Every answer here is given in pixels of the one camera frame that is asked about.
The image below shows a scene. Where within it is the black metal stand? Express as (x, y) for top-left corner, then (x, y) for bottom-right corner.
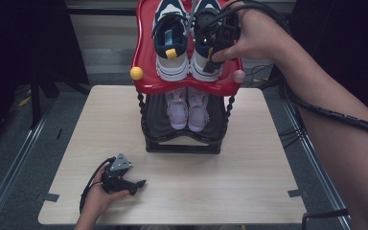
(28, 61), (91, 129)

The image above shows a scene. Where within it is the dark tape strip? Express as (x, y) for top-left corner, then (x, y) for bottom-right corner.
(287, 189), (309, 198)
(42, 193), (60, 203)

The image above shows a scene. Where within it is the dark curtain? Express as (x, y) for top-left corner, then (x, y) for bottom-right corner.
(0, 0), (90, 157)
(287, 0), (368, 128)

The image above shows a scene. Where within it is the person's right hand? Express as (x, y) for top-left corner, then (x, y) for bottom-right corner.
(211, 0), (290, 63)

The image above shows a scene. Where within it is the black corrugated right gripper cable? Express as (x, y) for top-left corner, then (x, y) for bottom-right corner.
(204, 0), (368, 142)

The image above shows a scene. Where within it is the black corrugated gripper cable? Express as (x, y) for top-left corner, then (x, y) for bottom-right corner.
(204, 0), (368, 142)
(79, 155), (117, 215)

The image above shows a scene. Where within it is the person's left hand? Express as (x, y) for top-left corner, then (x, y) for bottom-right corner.
(81, 162), (130, 219)

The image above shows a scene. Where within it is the white and navy sneaker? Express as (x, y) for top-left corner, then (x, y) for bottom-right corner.
(152, 0), (192, 82)
(189, 0), (225, 82)

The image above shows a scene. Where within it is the black floor cable bundle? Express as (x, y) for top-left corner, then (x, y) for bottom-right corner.
(244, 62), (302, 149)

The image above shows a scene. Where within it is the yellow floor tape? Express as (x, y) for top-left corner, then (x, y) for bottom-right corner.
(16, 96), (32, 107)

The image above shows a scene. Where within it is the red and black shoe rack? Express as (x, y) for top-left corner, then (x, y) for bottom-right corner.
(129, 0), (246, 155)

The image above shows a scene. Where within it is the black corrugated left gripper cable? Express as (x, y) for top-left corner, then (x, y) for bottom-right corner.
(79, 155), (117, 215)

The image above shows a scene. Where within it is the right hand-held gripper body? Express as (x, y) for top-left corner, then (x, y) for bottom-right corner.
(185, 0), (242, 58)

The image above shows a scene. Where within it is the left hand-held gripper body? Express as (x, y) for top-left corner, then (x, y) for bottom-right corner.
(101, 151), (133, 195)

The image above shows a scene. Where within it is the metal floor rail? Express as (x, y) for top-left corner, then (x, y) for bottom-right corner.
(280, 98), (353, 230)
(0, 103), (55, 230)

